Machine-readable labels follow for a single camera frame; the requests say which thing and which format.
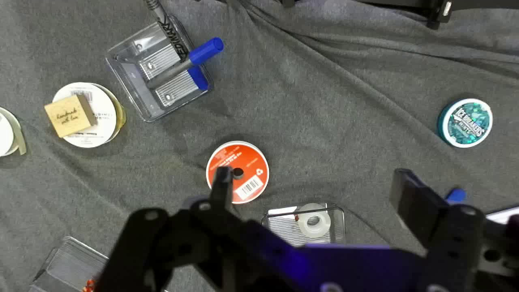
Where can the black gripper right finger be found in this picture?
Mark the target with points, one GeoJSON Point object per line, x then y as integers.
{"type": "Point", "coordinates": [415, 201]}

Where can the grey marker with blue cap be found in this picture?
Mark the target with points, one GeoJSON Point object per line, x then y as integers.
{"type": "Point", "coordinates": [205, 51]}

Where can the clear plastic bow tray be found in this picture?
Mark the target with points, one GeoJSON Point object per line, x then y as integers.
{"type": "Point", "coordinates": [67, 266]}

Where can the clear plastic box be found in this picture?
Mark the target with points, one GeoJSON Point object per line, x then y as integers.
{"type": "Point", "coordinates": [135, 82]}

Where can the plain white ribbon spool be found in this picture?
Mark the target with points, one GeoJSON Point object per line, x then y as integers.
{"type": "Point", "coordinates": [7, 133]}

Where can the long clear tape tray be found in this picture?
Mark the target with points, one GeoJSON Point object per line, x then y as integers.
{"type": "Point", "coordinates": [284, 225]}

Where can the tan cardboard tag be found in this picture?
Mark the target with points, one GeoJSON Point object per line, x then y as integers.
{"type": "Point", "coordinates": [68, 116]}

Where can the blue round mint tin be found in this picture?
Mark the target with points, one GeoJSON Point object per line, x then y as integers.
{"type": "Point", "coordinates": [464, 124]}

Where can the orange ribbon spool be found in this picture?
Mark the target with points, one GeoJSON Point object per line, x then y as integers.
{"type": "Point", "coordinates": [243, 163]}

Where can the white ribbon spool yellow rim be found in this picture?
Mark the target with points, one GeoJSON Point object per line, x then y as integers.
{"type": "Point", "coordinates": [106, 116]}

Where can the small white tape roll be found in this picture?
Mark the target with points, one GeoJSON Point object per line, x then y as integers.
{"type": "Point", "coordinates": [313, 225]}

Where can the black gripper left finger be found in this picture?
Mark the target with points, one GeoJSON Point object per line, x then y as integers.
{"type": "Point", "coordinates": [221, 188]}

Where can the grey tablecloth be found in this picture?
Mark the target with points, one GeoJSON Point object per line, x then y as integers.
{"type": "Point", "coordinates": [334, 98]}

